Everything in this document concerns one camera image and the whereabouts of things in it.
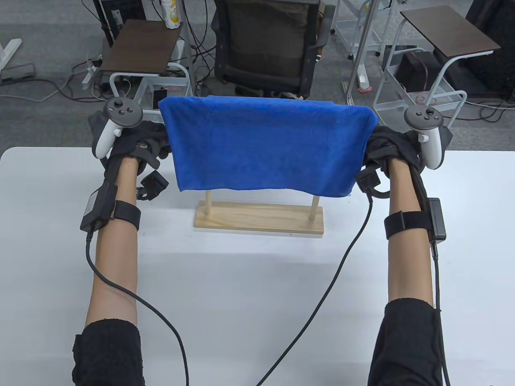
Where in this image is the person's left hand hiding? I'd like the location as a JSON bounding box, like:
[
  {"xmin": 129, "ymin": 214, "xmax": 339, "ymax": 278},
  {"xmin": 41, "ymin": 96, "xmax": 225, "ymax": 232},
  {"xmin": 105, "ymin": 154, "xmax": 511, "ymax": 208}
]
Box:
[{"xmin": 105, "ymin": 120, "xmax": 172, "ymax": 176}]

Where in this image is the person's right hand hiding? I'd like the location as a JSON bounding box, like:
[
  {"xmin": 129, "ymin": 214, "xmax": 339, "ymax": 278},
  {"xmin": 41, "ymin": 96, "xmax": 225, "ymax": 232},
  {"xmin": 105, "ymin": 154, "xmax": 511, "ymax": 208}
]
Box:
[{"xmin": 361, "ymin": 125, "xmax": 427, "ymax": 179}]

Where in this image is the blue square towel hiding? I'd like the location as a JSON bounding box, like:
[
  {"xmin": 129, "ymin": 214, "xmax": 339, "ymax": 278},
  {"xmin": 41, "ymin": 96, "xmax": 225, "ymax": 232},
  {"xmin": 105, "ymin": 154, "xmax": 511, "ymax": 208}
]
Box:
[{"xmin": 158, "ymin": 96, "xmax": 379, "ymax": 198}]

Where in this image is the wooden desktop rack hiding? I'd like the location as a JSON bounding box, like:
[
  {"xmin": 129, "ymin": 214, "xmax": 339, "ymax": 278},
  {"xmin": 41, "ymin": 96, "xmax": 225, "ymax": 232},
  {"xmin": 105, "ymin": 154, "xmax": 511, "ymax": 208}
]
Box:
[{"xmin": 194, "ymin": 189, "xmax": 324, "ymax": 238}]

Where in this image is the person's right forearm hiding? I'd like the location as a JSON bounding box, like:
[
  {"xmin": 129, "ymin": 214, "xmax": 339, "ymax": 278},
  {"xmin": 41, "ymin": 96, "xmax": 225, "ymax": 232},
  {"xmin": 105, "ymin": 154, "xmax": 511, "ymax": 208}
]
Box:
[{"xmin": 368, "ymin": 157, "xmax": 443, "ymax": 386}]

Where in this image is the person's left forearm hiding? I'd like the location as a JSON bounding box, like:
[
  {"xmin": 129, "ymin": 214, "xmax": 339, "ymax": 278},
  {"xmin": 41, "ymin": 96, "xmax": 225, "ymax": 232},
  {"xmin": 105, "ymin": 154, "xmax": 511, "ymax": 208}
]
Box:
[{"xmin": 72, "ymin": 156, "xmax": 146, "ymax": 386}]

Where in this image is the white desktop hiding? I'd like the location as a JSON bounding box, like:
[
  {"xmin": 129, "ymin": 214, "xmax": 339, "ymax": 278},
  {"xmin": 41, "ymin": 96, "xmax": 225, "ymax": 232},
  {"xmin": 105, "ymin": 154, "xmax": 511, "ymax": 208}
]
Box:
[{"xmin": 0, "ymin": 147, "xmax": 515, "ymax": 386}]

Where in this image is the grey white left hand controller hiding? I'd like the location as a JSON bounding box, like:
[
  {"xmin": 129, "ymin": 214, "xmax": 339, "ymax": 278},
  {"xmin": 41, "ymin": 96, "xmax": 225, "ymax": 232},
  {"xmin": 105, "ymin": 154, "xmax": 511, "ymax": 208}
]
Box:
[{"xmin": 95, "ymin": 98, "xmax": 142, "ymax": 159}]

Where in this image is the grey white hand controller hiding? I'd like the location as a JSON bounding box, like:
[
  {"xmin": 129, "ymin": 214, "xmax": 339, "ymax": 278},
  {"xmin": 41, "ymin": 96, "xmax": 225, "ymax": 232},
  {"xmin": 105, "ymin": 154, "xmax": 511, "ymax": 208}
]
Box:
[
  {"xmin": 95, "ymin": 98, "xmax": 142, "ymax": 159},
  {"xmin": 404, "ymin": 105, "xmax": 444, "ymax": 170}
]

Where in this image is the grey white right hand controller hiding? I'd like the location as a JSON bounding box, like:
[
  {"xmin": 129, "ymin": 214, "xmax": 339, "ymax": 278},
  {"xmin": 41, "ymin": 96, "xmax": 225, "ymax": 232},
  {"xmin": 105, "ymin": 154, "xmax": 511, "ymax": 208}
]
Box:
[{"xmin": 404, "ymin": 105, "xmax": 444, "ymax": 170}]

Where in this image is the black box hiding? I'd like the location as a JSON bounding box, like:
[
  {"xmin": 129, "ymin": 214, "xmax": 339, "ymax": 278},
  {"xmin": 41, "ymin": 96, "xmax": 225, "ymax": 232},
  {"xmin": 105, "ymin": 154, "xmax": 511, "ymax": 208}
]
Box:
[{"xmin": 396, "ymin": 51, "xmax": 441, "ymax": 92}]

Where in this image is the white power strip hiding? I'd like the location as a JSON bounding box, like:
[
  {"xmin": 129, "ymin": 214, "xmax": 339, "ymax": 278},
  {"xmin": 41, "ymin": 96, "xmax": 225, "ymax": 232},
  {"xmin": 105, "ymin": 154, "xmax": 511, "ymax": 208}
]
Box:
[{"xmin": 82, "ymin": 56, "xmax": 101, "ymax": 90}]

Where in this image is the brown top white side table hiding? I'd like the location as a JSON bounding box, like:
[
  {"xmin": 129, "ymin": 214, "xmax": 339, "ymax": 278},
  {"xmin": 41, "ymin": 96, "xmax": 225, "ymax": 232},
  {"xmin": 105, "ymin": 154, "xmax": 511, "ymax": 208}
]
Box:
[
  {"xmin": 99, "ymin": 19, "xmax": 198, "ymax": 121},
  {"xmin": 372, "ymin": 5, "xmax": 501, "ymax": 150}
]

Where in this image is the white metal stand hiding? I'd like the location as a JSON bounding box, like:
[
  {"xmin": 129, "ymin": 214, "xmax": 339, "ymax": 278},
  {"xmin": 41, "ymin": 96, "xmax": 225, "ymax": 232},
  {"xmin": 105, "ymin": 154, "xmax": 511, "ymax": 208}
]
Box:
[{"xmin": 342, "ymin": 0, "xmax": 377, "ymax": 122}]

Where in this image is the white bottle yellow print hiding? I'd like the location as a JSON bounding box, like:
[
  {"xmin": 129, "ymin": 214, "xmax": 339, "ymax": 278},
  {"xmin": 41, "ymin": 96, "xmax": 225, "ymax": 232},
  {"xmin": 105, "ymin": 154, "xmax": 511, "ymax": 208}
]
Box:
[{"xmin": 160, "ymin": 0, "xmax": 181, "ymax": 29}]

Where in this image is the black computer tower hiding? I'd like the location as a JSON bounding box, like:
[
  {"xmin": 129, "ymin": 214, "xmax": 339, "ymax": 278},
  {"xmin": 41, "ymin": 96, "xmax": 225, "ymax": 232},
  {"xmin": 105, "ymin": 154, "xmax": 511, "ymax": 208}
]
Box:
[{"xmin": 93, "ymin": 0, "xmax": 146, "ymax": 49}]

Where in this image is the grey flat floor base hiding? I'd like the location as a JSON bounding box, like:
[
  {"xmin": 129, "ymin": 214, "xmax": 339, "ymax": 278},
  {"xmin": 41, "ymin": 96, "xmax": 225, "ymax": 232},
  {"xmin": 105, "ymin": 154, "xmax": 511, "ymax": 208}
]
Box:
[{"xmin": 0, "ymin": 64, "xmax": 37, "ymax": 82}]

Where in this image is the black cabinet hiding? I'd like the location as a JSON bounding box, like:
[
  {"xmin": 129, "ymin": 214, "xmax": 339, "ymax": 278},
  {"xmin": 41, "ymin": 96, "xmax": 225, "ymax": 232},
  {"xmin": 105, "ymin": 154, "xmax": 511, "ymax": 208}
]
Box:
[{"xmin": 459, "ymin": 0, "xmax": 515, "ymax": 97}]

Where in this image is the black office chair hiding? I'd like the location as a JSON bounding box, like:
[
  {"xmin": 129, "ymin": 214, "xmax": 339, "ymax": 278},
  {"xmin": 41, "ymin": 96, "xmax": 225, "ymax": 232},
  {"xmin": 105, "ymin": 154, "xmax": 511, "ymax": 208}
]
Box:
[{"xmin": 211, "ymin": 0, "xmax": 336, "ymax": 101}]

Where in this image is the white desk foot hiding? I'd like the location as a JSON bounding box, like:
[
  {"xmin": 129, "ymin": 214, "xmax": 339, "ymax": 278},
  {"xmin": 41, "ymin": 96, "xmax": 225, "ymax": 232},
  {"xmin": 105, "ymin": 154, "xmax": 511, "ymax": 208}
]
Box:
[{"xmin": 0, "ymin": 39, "xmax": 23, "ymax": 74}]

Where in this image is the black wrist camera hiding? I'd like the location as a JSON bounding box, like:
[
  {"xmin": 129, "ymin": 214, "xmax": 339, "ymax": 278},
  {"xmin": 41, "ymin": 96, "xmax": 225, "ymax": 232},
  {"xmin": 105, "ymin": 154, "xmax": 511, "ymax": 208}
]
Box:
[
  {"xmin": 356, "ymin": 169, "xmax": 381, "ymax": 194},
  {"xmin": 137, "ymin": 170, "xmax": 169, "ymax": 201}
]

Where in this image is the black arm strap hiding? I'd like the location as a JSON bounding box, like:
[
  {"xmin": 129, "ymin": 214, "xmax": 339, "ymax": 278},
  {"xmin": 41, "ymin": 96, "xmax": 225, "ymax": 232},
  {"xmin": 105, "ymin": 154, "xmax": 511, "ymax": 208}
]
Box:
[
  {"xmin": 384, "ymin": 211, "xmax": 433, "ymax": 240},
  {"xmin": 111, "ymin": 200, "xmax": 141, "ymax": 230}
]

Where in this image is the white floor cable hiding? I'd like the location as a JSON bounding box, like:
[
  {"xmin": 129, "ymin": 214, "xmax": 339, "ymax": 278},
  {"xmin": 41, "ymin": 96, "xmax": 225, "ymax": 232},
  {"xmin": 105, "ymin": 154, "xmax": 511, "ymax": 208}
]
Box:
[{"xmin": 0, "ymin": 78, "xmax": 75, "ymax": 103}]

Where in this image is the white metal frame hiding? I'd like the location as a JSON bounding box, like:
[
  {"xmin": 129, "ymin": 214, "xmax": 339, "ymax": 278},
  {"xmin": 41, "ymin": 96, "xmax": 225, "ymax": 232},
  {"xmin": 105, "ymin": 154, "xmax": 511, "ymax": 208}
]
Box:
[{"xmin": 332, "ymin": 0, "xmax": 393, "ymax": 59}]

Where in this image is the long black cable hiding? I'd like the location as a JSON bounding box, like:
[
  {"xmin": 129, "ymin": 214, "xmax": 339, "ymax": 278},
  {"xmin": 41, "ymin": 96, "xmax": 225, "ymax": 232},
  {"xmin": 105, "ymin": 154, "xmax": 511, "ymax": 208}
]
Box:
[
  {"xmin": 431, "ymin": 241, "xmax": 451, "ymax": 386},
  {"xmin": 255, "ymin": 187, "xmax": 391, "ymax": 386},
  {"xmin": 86, "ymin": 231, "xmax": 190, "ymax": 386}
]

